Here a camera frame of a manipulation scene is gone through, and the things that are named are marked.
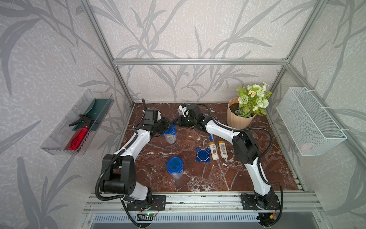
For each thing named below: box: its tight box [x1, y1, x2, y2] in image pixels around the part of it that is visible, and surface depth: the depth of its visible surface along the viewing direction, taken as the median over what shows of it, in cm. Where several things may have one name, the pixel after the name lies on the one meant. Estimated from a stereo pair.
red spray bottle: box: [68, 114, 93, 151], surface depth 61 cm
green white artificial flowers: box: [234, 82, 273, 119], surface depth 87 cm
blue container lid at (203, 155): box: [195, 146, 211, 163], surface depth 93 cm
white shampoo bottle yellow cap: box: [208, 142, 220, 161], surface depth 93 cm
